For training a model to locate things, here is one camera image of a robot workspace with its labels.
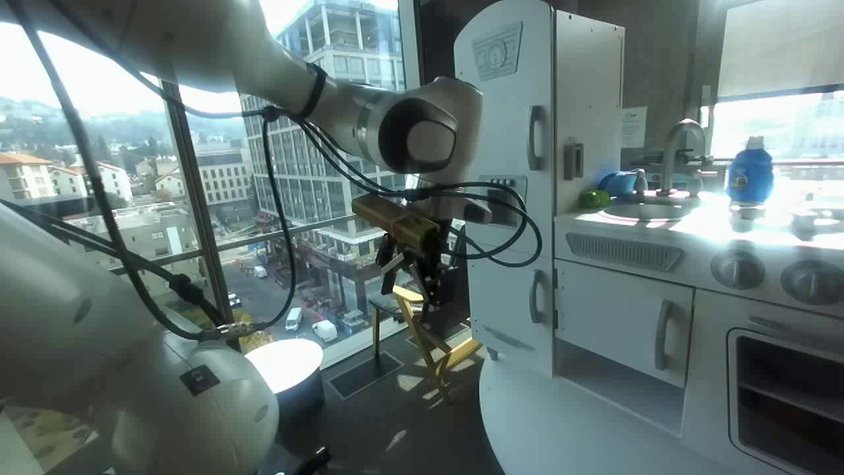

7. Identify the blue plastic toy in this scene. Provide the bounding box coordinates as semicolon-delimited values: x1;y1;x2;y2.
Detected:
597;167;642;200

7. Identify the white under-counter cabinet door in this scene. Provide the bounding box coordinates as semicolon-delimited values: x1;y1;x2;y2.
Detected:
555;258;696;391

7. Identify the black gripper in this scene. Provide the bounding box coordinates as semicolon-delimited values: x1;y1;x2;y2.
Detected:
375;214;464;309

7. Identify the silver toy faucet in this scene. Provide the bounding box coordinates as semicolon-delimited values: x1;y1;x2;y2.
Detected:
660;117;712;197

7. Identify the white toy play kitchen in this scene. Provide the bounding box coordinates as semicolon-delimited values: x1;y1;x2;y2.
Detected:
453;0;844;475

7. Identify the green plastic toy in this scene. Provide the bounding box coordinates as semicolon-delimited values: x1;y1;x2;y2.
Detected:
578;185;613;214

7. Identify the white roller blind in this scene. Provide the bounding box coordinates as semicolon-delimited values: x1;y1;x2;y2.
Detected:
715;0;844;102

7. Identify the white oven door with window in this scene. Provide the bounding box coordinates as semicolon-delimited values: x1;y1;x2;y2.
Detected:
684;287;844;475

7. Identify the white paper notice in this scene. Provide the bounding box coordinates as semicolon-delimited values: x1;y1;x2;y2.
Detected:
618;105;651;151

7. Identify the grey stove knob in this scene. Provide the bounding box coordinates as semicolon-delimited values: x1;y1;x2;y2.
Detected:
779;255;844;309
706;243;767;292

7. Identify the white round stool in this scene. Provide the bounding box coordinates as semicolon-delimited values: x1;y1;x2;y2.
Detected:
243;336;326;399

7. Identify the blue toy bottle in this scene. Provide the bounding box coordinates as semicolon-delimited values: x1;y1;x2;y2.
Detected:
726;135;779;208

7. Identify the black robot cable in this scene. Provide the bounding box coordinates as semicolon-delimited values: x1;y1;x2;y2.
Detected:
5;0;547;347

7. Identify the round white pedestal table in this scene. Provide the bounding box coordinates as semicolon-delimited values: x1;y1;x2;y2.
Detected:
477;354;747;475

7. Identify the wooden folding chair grey fabric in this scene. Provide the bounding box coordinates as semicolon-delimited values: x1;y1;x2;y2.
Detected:
366;283;486;402

